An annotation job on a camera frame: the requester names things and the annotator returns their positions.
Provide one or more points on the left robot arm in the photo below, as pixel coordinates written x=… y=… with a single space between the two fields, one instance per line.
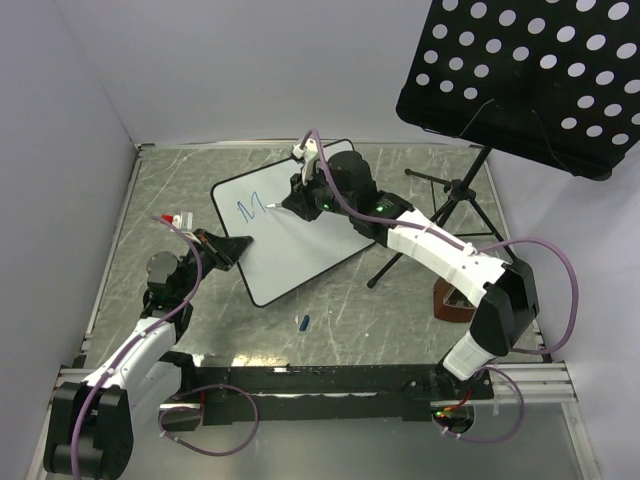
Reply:
x=93 y=422

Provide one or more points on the black perforated music stand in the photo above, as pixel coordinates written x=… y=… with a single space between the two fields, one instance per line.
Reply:
x=554 y=82

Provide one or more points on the blue marker cap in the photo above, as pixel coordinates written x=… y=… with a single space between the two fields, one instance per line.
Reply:
x=304 y=323

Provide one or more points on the aluminium frame rail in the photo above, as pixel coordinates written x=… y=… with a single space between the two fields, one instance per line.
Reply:
x=539 y=383

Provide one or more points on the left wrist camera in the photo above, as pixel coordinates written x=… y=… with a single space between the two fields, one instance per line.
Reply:
x=182 y=220

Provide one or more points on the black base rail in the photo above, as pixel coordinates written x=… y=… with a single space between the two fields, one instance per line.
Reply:
x=300 y=393

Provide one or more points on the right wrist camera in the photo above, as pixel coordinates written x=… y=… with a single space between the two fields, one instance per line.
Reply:
x=308 y=155

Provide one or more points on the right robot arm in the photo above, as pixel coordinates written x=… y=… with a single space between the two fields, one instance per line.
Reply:
x=502 y=293

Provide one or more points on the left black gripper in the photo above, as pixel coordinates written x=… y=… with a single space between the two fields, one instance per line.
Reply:
x=232 y=247

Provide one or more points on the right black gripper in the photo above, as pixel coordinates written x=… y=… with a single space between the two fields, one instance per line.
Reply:
x=296 y=203

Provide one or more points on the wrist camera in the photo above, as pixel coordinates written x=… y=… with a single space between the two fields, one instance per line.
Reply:
x=308 y=155
x=182 y=220

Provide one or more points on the white whiteboard black frame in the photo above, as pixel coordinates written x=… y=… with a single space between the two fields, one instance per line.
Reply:
x=286 y=251

